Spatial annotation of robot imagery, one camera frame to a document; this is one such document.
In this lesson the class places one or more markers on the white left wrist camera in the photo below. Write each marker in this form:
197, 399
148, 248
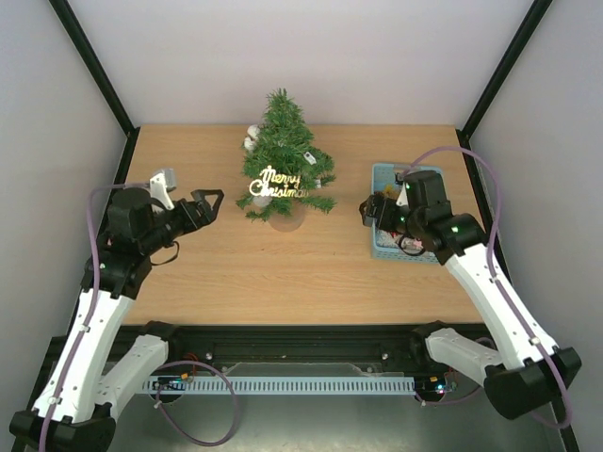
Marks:
161, 184

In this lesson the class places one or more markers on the white pompom ornament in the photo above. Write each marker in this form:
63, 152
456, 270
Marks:
252, 135

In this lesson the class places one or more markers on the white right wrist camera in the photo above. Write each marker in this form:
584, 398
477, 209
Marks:
402, 197

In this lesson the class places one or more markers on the small green christmas tree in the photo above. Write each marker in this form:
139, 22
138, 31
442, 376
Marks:
284, 138

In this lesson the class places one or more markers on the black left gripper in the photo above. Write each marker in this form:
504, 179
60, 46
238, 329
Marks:
207, 215

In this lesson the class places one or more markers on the gold glitter merry ornament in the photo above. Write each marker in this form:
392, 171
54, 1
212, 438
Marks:
273, 184

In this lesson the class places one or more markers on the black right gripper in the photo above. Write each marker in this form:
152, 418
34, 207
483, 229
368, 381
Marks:
373, 211

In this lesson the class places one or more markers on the white snowflake ornament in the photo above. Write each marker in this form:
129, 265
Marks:
386, 241

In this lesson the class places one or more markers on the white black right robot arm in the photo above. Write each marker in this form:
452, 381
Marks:
526, 368

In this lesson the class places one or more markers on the wooden tree base disc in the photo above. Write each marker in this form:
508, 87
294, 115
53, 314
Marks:
285, 224

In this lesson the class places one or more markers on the silver glitter ball ornament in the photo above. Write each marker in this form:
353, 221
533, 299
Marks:
261, 201

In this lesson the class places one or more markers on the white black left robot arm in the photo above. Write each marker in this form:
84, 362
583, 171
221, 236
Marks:
80, 405

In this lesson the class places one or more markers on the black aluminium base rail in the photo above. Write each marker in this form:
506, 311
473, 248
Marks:
399, 348

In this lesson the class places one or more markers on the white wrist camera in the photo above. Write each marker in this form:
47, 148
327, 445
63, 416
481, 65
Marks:
402, 197
161, 184

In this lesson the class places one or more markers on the light blue cable duct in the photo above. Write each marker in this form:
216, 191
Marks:
282, 386

